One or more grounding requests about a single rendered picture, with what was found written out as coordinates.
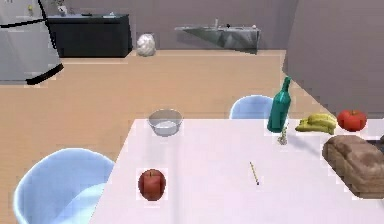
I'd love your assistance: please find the pale blue round chair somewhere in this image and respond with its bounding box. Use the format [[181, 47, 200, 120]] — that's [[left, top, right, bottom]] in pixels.
[[12, 147, 116, 224], [228, 94, 275, 120]]

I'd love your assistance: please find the red apple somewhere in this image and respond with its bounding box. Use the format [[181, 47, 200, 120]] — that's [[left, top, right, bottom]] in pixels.
[[137, 168, 167, 202]]

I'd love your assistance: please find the grey glass bowl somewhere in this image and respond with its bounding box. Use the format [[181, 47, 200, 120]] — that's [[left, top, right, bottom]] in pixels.
[[147, 108, 184, 138]]

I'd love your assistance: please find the white crumpled bin bag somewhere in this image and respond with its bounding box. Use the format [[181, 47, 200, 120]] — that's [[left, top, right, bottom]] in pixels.
[[136, 32, 157, 58]]

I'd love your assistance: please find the white table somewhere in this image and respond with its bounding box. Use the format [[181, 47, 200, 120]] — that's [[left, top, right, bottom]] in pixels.
[[88, 117, 384, 224]]

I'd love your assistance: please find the yellow pencil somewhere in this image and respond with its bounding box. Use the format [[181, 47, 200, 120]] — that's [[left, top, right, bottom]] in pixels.
[[249, 161, 261, 186]]

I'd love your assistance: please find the teal glass bottle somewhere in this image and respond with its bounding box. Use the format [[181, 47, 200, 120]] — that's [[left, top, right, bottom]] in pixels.
[[266, 76, 292, 134]]

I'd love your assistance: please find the small pale shaker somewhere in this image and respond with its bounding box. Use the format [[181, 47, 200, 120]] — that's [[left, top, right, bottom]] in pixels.
[[277, 126, 289, 146]]

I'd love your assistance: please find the yellow banana bunch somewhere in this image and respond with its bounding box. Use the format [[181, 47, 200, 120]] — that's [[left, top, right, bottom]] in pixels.
[[294, 113, 338, 136]]

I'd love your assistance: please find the red tomato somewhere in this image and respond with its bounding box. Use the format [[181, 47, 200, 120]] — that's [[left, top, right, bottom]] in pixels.
[[336, 109, 368, 133]]

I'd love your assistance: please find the brown bread loaf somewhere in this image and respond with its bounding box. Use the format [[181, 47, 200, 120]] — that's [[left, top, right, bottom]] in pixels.
[[321, 134, 384, 200]]

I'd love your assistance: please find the grey fridge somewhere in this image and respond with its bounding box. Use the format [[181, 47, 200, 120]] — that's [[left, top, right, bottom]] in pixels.
[[0, 0, 65, 86]]

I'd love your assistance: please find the black fridge handle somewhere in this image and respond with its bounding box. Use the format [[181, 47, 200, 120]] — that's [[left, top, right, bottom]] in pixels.
[[0, 17, 48, 29], [25, 63, 65, 86]]

